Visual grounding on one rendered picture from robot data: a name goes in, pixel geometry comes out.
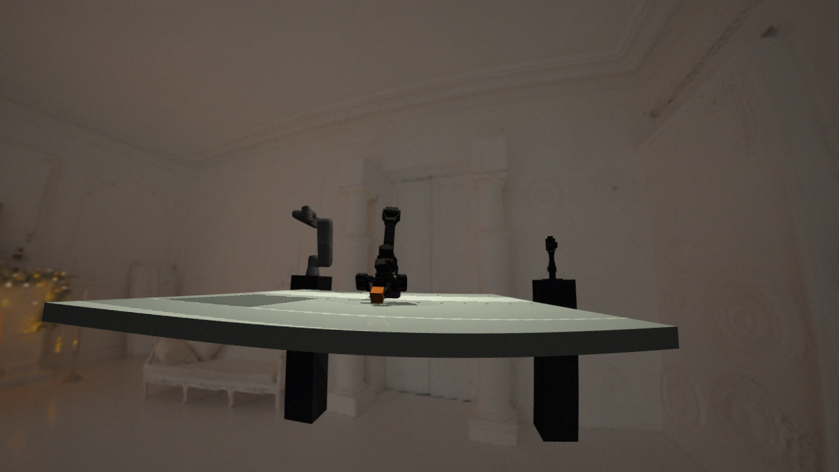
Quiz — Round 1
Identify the orange block with dark square mark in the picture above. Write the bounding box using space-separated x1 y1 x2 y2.
370 286 385 304

